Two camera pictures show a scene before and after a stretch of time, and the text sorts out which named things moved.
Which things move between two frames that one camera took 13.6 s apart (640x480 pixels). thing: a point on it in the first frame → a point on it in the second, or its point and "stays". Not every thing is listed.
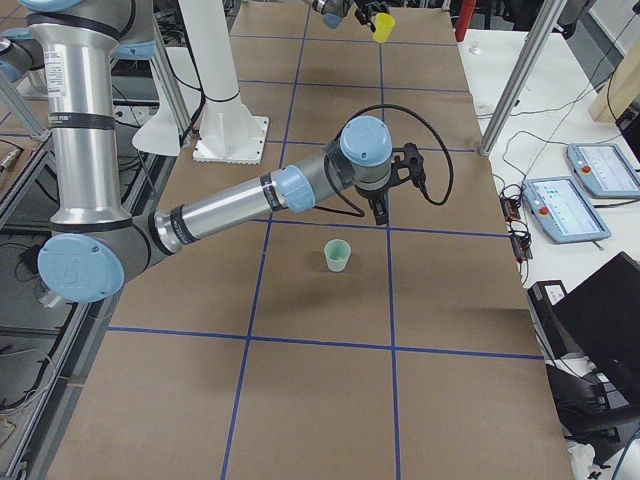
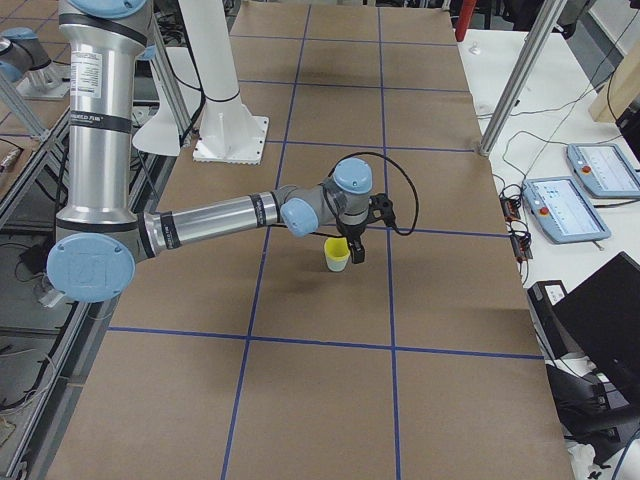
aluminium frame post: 530,57 stays
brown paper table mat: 320,346 stays
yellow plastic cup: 384,25 → 337,253
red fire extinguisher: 466,9 stays
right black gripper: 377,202 → 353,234
